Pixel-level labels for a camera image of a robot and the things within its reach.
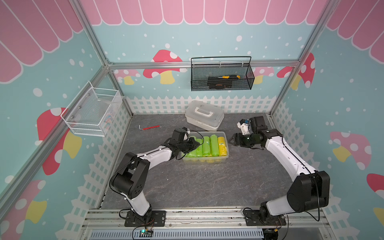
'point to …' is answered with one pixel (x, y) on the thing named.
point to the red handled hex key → (157, 126)
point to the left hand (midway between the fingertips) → (200, 146)
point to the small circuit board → (145, 233)
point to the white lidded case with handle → (207, 115)
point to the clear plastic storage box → (208, 160)
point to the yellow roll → (222, 148)
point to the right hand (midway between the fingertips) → (233, 141)
